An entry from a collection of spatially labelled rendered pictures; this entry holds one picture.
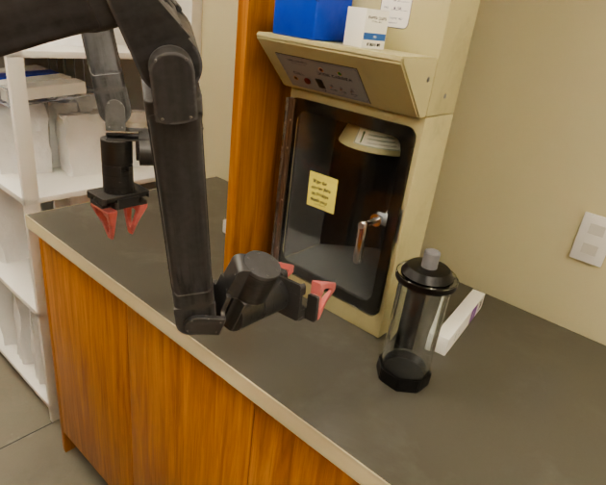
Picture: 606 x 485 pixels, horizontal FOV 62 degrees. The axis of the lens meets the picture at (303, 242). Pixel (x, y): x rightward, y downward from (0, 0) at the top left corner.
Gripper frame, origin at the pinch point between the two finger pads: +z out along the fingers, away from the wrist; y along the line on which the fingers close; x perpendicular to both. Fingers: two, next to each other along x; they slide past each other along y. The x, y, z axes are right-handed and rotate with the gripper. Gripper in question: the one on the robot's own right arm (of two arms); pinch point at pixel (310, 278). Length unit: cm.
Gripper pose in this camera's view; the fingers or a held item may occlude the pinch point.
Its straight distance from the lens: 90.5
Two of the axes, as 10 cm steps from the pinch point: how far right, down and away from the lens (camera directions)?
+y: -7.6, -2.9, 5.7
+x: -0.9, 9.3, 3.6
